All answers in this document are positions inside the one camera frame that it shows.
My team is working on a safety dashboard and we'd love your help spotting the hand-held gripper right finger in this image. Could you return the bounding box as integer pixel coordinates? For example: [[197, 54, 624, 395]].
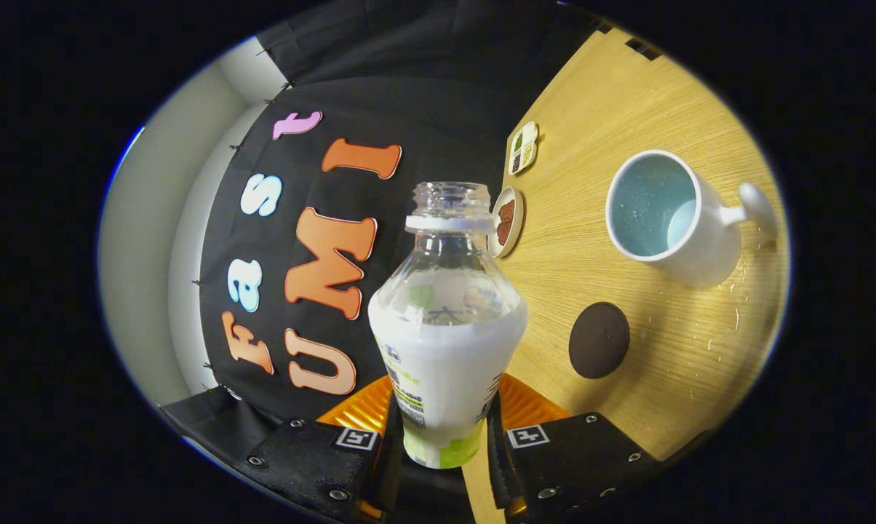
[[485, 373, 666, 522]]

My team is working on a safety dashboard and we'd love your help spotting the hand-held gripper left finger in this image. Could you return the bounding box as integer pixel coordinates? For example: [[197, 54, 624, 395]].
[[236, 375, 404, 524]]

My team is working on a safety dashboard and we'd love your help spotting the dark round coaster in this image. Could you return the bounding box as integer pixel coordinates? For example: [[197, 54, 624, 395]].
[[568, 301, 632, 380]]

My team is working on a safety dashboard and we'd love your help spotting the clear plastic juice bottle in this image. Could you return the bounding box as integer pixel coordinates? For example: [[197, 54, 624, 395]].
[[367, 182, 530, 470]]

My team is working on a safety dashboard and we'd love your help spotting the white cup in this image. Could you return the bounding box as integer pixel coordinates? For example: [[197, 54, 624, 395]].
[[605, 149, 779, 290]]

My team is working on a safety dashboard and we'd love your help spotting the round plate with red food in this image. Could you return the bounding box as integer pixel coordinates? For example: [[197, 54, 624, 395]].
[[487, 186, 525, 259]]

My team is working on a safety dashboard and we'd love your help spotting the white divided snack tray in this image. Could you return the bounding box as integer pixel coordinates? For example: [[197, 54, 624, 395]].
[[508, 121, 540, 176]]

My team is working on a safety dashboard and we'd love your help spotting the wooden table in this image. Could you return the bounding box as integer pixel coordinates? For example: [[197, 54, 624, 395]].
[[461, 28, 792, 524]]

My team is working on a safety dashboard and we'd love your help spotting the small black block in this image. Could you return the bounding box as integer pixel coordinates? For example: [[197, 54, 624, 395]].
[[625, 36, 663, 61]]

